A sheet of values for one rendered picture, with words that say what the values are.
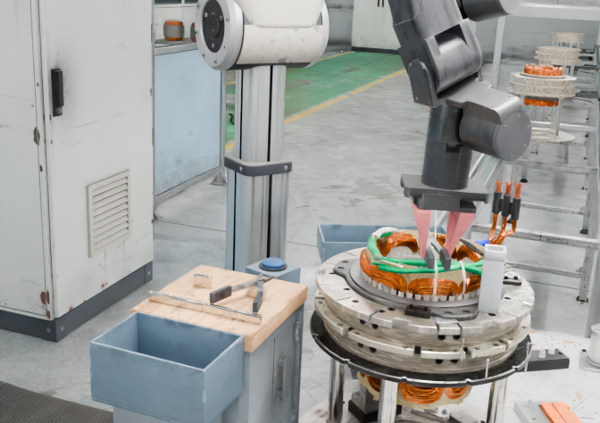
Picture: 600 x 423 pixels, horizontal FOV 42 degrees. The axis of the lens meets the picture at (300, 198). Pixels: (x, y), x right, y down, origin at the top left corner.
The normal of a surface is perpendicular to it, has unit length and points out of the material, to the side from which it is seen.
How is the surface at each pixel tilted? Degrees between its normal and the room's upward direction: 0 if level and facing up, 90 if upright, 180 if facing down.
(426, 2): 75
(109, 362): 90
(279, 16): 90
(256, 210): 90
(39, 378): 0
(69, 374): 0
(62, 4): 90
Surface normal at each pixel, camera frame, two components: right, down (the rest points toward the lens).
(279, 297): 0.04, -0.96
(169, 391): -0.38, 0.24
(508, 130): 0.55, 0.28
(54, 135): 0.94, 0.13
